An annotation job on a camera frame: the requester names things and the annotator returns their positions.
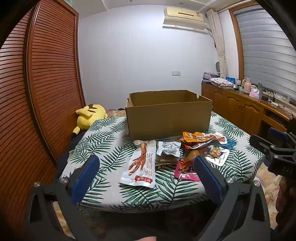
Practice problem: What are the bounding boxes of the pink chicken leg snack packet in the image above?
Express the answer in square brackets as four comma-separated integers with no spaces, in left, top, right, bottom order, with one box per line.
[174,148,201,181]

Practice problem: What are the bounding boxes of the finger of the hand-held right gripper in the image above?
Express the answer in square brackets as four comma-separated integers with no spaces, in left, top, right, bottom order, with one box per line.
[249,134,278,159]
[268,127,289,142]

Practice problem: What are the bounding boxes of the pink thermos jug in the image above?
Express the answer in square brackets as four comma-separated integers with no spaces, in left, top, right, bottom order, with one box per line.
[243,78,252,94]

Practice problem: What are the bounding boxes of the orange chicken foot snack packet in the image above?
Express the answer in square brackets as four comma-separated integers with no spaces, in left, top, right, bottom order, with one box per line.
[182,131,227,145]

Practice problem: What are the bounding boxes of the white chicken foot snack packet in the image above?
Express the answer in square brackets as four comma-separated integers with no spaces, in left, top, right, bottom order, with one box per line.
[120,140,157,187]

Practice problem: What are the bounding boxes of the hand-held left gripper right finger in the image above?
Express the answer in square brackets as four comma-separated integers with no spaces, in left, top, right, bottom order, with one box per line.
[193,155,271,241]

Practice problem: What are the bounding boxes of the small clear silver snack packet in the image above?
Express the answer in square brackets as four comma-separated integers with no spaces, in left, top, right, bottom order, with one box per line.
[157,140,181,158]

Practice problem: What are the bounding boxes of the wooden cabinet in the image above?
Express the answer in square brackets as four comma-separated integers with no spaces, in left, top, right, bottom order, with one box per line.
[201,82,294,137]

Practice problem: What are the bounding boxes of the leaf print table cover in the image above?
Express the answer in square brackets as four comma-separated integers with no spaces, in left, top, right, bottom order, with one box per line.
[59,111,265,214]

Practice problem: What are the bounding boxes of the white and red snack packet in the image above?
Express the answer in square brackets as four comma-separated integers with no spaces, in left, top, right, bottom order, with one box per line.
[177,137,216,150]

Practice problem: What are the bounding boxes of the cream curtain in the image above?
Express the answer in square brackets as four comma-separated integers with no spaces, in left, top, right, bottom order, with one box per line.
[206,9,228,78]

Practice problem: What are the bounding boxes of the grey window blind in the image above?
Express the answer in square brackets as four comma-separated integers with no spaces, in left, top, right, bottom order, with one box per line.
[233,9,296,102]

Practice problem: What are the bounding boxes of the pile of folded cloths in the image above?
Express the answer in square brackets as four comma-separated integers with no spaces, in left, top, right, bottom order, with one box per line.
[202,72,235,90]

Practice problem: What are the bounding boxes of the clear brown bar snack packet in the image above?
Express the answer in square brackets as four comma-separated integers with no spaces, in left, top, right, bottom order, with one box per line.
[155,141,185,166]

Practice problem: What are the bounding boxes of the wall air conditioner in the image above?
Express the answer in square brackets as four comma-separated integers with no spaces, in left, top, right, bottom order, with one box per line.
[162,6,208,32]

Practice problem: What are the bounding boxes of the floral bed sheet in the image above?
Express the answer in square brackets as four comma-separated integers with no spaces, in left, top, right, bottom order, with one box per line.
[52,108,281,234]

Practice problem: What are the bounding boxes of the blue snack packet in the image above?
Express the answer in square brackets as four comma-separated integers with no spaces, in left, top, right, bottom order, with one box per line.
[223,139,237,150]

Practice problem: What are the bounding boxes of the yellow plush toy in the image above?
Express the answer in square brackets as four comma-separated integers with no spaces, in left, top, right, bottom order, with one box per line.
[73,104,109,135]

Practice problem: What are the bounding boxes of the cardboard box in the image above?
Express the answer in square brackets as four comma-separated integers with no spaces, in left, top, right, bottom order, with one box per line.
[125,90,213,141]

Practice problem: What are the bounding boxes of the small white snack packet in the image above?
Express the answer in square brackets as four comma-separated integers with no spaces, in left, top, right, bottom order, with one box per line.
[205,146,230,167]

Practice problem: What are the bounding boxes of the dark cloth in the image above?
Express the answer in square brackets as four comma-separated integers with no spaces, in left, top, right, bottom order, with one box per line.
[57,132,88,176]

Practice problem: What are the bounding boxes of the pink tissue box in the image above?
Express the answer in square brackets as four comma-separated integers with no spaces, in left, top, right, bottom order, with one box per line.
[249,89,263,100]

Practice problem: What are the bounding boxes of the louvered wooden wardrobe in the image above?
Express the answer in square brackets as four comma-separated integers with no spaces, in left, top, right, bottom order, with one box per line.
[0,0,86,241]

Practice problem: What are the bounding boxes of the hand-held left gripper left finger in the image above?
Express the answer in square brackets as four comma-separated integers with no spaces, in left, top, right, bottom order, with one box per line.
[24,154,101,241]

